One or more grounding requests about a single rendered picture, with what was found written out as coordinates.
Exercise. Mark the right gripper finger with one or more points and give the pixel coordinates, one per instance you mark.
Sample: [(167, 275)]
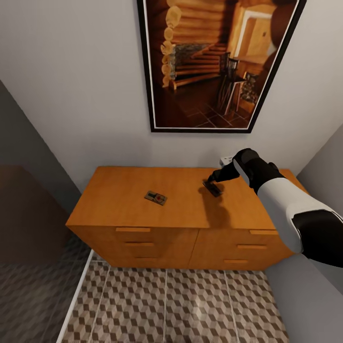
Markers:
[(211, 178)]

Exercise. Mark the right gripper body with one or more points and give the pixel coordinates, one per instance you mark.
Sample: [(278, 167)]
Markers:
[(221, 175)]

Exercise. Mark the cabinet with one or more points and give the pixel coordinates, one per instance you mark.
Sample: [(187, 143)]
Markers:
[(192, 230)]

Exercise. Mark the shower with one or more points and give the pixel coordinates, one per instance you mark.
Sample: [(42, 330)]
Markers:
[(74, 298)]

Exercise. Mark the door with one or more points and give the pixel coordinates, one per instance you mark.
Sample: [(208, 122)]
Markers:
[(41, 259)]

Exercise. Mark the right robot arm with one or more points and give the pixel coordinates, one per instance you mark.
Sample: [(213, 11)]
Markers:
[(303, 223)]

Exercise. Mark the mousetrap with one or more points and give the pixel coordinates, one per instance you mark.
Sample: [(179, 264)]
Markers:
[(213, 188), (154, 197)]

